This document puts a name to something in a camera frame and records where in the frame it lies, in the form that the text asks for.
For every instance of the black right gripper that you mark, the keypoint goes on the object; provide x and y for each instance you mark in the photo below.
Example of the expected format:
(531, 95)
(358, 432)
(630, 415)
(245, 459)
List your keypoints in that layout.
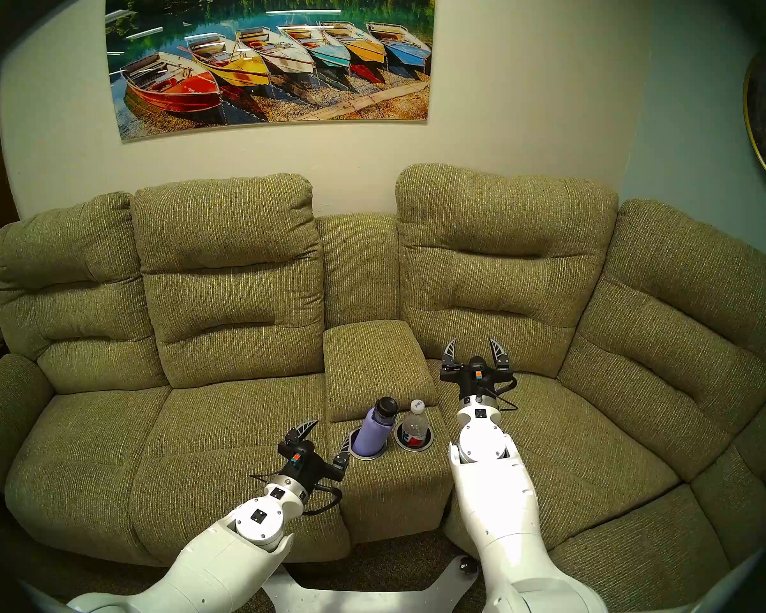
(479, 388)

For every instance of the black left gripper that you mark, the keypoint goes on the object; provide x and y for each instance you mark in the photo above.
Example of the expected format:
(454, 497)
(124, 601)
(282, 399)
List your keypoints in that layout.
(316, 471)

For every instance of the purple bottle with black cap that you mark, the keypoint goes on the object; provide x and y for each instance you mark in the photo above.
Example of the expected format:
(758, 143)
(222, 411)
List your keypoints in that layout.
(370, 434)

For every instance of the clear plastic water bottle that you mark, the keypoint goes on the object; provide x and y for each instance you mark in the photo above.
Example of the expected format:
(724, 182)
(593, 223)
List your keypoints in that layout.
(415, 426)

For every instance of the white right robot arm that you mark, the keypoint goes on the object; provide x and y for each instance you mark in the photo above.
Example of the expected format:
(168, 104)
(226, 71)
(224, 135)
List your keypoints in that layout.
(495, 497)

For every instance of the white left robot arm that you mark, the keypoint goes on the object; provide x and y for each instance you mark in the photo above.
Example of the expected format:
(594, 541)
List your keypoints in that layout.
(223, 557)

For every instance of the steel cup holder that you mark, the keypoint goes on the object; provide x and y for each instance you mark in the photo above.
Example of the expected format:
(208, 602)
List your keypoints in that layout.
(429, 442)
(383, 453)

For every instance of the green sofa console lid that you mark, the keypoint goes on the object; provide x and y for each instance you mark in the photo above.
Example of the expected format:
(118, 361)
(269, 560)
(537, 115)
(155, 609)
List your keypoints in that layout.
(373, 363)

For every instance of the green fabric sectional sofa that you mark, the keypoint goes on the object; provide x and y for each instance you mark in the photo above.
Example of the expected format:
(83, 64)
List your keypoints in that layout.
(230, 299)

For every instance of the black base caster wheel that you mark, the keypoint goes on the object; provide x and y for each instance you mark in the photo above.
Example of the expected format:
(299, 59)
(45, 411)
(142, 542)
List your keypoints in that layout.
(467, 565)

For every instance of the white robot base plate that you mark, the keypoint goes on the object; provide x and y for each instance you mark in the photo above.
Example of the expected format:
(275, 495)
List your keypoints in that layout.
(357, 602)

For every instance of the colourful boats wall picture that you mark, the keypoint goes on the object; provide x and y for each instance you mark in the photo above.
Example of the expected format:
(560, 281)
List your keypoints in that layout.
(268, 56)

